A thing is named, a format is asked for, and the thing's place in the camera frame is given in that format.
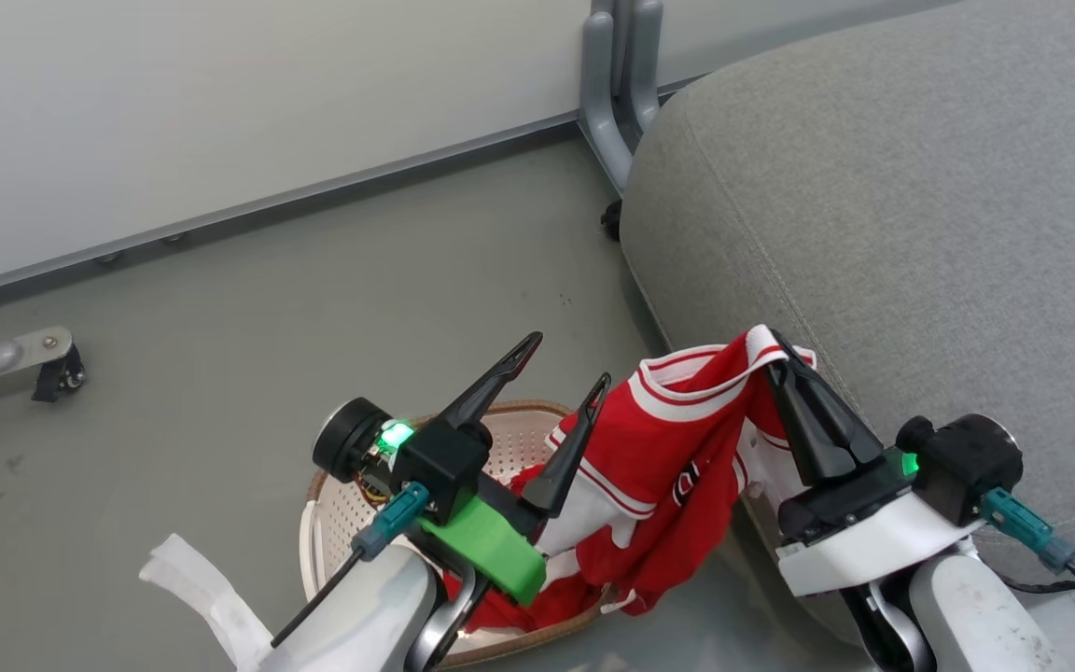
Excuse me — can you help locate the grey fabric sofa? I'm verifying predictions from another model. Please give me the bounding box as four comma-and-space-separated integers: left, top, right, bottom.
619, 0, 1075, 647

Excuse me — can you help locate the grey aluminium wall rail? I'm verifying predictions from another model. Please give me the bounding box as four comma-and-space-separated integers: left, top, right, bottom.
0, 73, 716, 311

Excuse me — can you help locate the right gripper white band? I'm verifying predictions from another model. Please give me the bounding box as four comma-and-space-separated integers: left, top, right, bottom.
765, 330, 986, 599

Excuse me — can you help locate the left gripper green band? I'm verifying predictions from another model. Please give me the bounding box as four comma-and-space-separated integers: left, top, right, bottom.
392, 331, 612, 608

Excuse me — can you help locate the left arm teal-plug black cable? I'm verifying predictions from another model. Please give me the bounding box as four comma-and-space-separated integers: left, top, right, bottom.
269, 482, 432, 651

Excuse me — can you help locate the silver bar with black caster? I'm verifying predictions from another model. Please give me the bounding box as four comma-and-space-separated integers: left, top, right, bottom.
0, 325, 88, 404

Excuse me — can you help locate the red white sports jersey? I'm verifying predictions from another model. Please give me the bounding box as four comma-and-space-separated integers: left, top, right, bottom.
442, 323, 819, 633

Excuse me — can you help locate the white fabric strip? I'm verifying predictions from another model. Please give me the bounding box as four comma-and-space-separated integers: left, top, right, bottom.
138, 533, 274, 671

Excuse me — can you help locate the right arm teal-plug black cable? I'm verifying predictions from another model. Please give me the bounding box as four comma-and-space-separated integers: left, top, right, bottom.
978, 487, 1075, 660

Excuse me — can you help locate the white perforated laundry basket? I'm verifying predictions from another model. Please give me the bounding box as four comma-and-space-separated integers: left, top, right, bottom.
299, 399, 615, 669

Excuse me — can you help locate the arm teal-plug black cable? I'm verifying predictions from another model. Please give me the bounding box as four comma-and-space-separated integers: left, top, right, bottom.
269, 482, 432, 651
978, 487, 1075, 660

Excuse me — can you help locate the grey metal stand leg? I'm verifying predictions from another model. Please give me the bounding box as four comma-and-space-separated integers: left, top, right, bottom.
579, 0, 665, 199

